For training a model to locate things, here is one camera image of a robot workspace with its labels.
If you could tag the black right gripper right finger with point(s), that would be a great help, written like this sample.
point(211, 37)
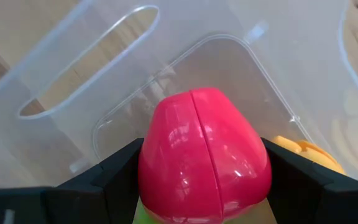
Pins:
point(303, 196)

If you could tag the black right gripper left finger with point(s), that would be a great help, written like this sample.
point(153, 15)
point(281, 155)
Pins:
point(110, 193)

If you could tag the yellow-orange toy fruit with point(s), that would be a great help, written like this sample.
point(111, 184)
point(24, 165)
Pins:
point(315, 155)

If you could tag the red toy fruit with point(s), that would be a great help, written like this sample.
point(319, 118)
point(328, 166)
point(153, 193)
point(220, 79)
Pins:
point(197, 155)

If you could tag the clear plastic tupperware container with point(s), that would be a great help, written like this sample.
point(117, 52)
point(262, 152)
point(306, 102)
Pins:
point(213, 62)

